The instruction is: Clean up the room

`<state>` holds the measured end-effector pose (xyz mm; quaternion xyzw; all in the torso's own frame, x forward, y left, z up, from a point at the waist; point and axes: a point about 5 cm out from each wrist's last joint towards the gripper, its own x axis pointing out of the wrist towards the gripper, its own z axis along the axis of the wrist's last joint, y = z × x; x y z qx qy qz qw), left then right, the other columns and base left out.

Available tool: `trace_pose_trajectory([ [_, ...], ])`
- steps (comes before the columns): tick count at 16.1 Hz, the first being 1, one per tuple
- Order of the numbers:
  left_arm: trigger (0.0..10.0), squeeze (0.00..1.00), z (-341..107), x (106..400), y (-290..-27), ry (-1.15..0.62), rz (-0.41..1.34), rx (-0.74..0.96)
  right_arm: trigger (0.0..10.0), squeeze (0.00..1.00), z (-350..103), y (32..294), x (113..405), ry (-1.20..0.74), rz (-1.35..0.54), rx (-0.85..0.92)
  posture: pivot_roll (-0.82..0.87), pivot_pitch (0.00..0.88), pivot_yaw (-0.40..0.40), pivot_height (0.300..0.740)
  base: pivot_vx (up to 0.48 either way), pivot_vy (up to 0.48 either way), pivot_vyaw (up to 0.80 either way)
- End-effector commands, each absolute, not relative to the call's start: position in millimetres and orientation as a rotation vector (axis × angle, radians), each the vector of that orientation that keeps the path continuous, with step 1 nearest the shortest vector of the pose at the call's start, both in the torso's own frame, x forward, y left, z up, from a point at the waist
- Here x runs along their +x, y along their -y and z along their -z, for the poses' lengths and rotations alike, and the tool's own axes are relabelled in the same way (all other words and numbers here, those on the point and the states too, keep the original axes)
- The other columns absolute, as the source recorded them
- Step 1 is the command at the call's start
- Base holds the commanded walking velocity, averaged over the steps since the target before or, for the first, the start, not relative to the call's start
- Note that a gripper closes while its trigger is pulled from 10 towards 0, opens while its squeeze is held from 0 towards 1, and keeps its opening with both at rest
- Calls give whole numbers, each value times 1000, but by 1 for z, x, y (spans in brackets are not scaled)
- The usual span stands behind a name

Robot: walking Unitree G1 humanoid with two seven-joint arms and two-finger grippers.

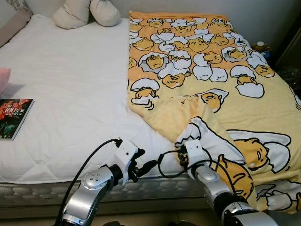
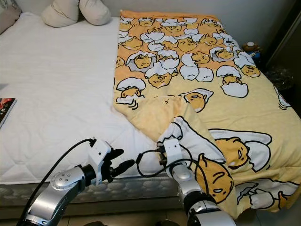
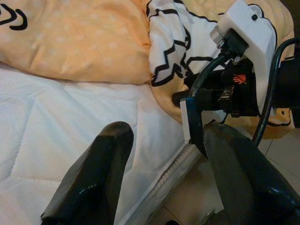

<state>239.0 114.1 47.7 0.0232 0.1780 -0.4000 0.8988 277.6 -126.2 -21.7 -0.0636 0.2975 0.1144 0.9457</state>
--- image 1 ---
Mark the dark wooden cabinet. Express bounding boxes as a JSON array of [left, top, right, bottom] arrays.
[[274, 14, 301, 69]]

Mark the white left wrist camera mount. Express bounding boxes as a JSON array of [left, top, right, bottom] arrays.
[[114, 140, 139, 174]]

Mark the dark red green book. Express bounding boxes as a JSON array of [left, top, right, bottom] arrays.
[[0, 98, 35, 141]]

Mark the pink plush pillow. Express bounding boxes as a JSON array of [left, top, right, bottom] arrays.
[[0, 67, 11, 95]]

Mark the small brown bear toy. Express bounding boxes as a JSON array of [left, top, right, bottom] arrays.
[[252, 41, 270, 59]]

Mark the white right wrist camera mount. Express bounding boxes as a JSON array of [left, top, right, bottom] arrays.
[[183, 140, 207, 168]]

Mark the white quilted mattress pad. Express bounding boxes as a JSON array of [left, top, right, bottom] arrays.
[[0, 13, 196, 184]]

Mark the yellow cartoon egg blanket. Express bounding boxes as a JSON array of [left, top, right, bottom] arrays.
[[127, 12, 301, 215]]

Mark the grey quilted mattress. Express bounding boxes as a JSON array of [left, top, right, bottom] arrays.
[[0, 177, 226, 209]]

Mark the large grey floral printed pillow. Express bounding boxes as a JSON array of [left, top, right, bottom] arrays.
[[0, 0, 32, 48]]

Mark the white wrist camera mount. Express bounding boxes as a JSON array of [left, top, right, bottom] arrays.
[[114, 140, 139, 174], [183, 140, 207, 168]]

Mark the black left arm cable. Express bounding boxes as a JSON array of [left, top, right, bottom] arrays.
[[55, 138, 123, 225]]

